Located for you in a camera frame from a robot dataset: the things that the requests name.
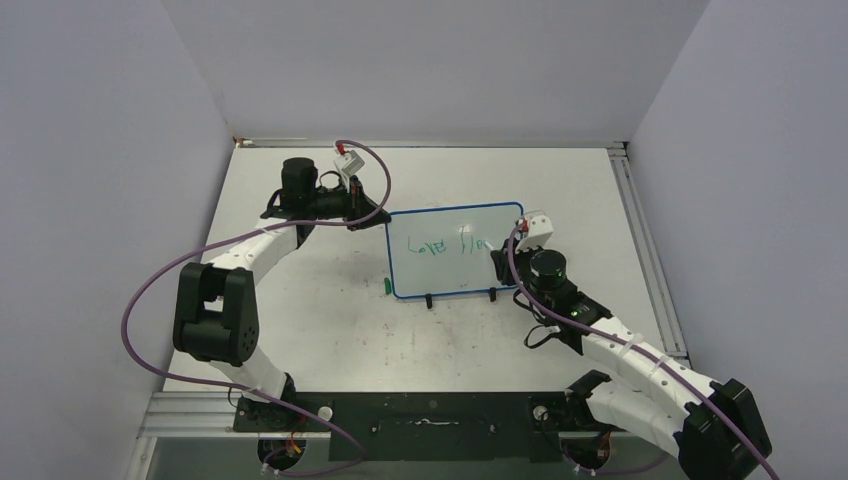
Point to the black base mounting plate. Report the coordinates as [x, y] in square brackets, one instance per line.
[426, 426]

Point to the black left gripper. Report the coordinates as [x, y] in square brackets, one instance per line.
[358, 205]

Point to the aluminium frame rail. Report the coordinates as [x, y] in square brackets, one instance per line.
[184, 414]

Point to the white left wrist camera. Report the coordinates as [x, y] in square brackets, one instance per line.
[348, 164]

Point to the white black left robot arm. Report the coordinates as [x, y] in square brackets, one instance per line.
[216, 314]

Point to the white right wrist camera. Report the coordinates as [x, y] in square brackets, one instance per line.
[535, 228]

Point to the blue framed whiteboard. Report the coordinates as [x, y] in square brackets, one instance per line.
[440, 250]

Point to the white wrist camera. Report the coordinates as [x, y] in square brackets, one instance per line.
[348, 164]
[535, 228]

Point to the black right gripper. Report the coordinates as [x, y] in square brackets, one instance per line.
[505, 265]

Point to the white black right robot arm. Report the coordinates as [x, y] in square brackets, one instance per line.
[713, 430]

